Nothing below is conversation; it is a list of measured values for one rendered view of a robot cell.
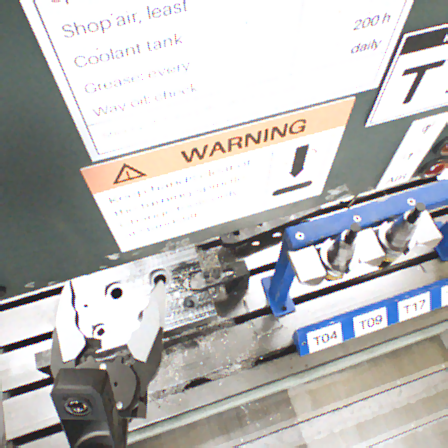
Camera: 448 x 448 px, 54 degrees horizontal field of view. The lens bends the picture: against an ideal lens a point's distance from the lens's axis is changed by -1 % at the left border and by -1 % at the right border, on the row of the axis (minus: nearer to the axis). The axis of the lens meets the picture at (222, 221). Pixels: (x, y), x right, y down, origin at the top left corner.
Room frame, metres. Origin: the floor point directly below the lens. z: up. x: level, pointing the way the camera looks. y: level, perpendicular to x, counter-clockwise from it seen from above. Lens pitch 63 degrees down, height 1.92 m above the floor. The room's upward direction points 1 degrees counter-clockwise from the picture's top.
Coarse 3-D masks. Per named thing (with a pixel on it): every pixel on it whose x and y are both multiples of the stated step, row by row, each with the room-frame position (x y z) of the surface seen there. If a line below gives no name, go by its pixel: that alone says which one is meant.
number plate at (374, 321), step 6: (372, 312) 0.27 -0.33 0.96; (378, 312) 0.27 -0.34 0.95; (384, 312) 0.27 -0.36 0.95; (354, 318) 0.26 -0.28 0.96; (360, 318) 0.26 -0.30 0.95; (366, 318) 0.26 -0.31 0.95; (372, 318) 0.26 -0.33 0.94; (378, 318) 0.26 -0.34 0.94; (384, 318) 0.26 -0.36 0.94; (354, 324) 0.25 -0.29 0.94; (360, 324) 0.25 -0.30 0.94; (366, 324) 0.25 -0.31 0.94; (372, 324) 0.25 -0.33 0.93; (378, 324) 0.25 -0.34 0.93; (384, 324) 0.25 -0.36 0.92; (360, 330) 0.24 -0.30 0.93; (366, 330) 0.24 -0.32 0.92; (372, 330) 0.24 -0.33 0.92
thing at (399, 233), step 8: (392, 224) 0.34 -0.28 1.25; (400, 224) 0.32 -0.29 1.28; (408, 224) 0.32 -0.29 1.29; (416, 224) 0.32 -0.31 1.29; (392, 232) 0.32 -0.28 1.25; (400, 232) 0.31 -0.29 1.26; (408, 232) 0.31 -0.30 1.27; (392, 240) 0.31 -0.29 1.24; (400, 240) 0.31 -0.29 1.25; (408, 240) 0.31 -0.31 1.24
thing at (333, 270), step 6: (324, 246) 0.31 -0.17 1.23; (324, 252) 0.30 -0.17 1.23; (354, 252) 0.30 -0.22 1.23; (324, 258) 0.29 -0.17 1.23; (354, 258) 0.29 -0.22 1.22; (324, 264) 0.28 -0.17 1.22; (330, 264) 0.28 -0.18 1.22; (348, 264) 0.28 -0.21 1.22; (354, 264) 0.28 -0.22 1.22; (330, 270) 0.27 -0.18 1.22; (336, 270) 0.27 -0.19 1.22; (342, 270) 0.27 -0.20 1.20; (348, 270) 0.27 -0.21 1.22; (336, 276) 0.26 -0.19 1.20
